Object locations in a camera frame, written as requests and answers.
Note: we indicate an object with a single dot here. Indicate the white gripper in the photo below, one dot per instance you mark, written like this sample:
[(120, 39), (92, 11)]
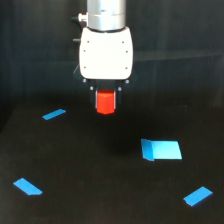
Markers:
[(105, 56)]

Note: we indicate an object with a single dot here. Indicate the red hexagonal block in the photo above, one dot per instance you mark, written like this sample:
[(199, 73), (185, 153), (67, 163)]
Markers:
[(105, 102)]

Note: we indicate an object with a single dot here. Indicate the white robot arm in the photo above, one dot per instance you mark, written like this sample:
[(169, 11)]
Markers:
[(103, 16)]

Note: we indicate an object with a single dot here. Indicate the blue tape strip far left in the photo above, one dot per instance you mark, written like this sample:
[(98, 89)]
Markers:
[(53, 114)]

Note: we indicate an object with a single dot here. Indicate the blue tape strip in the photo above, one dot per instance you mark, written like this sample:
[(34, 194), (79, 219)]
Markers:
[(53, 114), (197, 196), (27, 187)]

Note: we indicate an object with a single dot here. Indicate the folded blue paper sheet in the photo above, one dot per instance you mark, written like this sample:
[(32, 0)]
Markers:
[(164, 150)]

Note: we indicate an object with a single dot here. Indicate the blue tape strip near left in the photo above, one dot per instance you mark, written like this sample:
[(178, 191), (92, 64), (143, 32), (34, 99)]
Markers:
[(27, 187)]

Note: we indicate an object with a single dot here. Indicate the blue tape strip near right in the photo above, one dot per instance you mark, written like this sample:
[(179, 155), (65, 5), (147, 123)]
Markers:
[(197, 196)]

